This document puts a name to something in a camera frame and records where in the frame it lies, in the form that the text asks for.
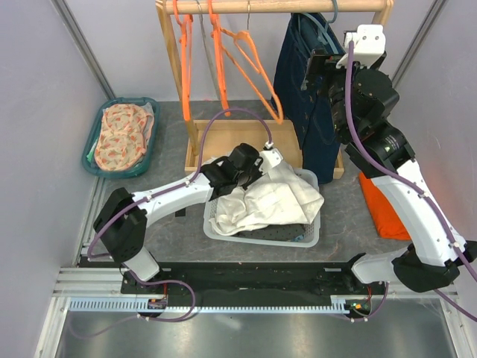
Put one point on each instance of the small black square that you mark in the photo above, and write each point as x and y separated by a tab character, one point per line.
180	213

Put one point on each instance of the teal plastic bin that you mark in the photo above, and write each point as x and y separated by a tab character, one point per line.
87	157

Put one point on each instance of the orange hanger of white garment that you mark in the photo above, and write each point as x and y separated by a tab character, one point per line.
246	47

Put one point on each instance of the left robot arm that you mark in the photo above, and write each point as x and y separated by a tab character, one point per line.
124	219

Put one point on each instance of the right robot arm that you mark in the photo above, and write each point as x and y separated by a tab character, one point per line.
361	98

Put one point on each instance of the blue denim jeans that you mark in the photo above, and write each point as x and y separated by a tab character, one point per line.
309	112

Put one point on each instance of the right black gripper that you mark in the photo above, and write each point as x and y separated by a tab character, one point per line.
319	66

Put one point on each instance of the dark grey dotted garment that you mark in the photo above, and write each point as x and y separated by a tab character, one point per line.
274	232

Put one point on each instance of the orange hanger of grey garment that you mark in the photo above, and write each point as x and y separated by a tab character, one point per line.
219	60

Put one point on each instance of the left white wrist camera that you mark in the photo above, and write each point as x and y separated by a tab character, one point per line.
271	157

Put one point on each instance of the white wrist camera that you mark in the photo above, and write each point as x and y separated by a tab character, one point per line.
271	157
368	45

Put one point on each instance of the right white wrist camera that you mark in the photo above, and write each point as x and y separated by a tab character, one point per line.
368	45

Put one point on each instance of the blue floral garment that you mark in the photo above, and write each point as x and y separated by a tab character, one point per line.
300	238

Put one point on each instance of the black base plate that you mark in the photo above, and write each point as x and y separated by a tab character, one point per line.
253	283

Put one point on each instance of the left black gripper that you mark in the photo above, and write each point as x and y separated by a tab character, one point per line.
257	172

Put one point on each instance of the white slotted cable duct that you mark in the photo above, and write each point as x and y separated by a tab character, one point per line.
147	305

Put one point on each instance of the orange folded cloth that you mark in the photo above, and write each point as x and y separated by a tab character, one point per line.
385	219

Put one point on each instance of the wooden clothes rack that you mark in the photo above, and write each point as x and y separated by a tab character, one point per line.
230	131

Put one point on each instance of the white garment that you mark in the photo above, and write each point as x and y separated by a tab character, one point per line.
278	197

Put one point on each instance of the pink floral cloth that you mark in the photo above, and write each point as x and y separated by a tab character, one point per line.
126	130

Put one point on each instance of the blue-grey hanger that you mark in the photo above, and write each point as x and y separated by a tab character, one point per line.
325	35

